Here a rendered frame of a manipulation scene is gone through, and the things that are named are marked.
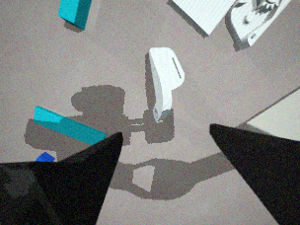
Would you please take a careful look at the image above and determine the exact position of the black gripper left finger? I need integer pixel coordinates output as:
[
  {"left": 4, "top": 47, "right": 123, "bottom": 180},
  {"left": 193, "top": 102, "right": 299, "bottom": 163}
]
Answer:
[{"left": 0, "top": 132, "right": 123, "bottom": 225}]

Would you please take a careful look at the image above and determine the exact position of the cyan flat bar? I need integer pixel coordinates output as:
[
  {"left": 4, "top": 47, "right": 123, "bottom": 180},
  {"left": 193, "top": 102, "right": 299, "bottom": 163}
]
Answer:
[{"left": 34, "top": 106, "right": 107, "bottom": 145}]

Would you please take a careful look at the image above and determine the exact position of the cyan rectangular block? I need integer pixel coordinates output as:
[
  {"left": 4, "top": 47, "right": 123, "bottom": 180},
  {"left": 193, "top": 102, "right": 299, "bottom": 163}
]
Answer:
[{"left": 57, "top": 0, "right": 92, "bottom": 31}]

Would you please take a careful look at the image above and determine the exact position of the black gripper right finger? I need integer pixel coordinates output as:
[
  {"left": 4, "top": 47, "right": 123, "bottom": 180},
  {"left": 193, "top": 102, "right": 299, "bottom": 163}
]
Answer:
[{"left": 210, "top": 123, "right": 300, "bottom": 225}]

